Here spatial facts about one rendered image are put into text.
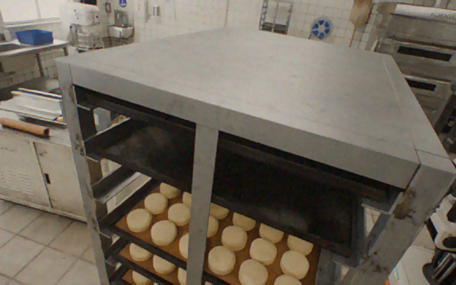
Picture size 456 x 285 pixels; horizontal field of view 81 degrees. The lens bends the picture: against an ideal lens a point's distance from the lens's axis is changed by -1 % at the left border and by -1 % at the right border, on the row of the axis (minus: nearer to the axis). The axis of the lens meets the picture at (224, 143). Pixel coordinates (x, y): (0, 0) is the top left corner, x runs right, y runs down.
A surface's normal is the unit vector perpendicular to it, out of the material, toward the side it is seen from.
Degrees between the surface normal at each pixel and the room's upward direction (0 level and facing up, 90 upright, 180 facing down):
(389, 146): 0
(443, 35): 90
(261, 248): 0
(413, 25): 90
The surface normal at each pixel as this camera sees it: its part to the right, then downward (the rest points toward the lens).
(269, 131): -0.41, 0.42
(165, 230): 0.11, -0.86
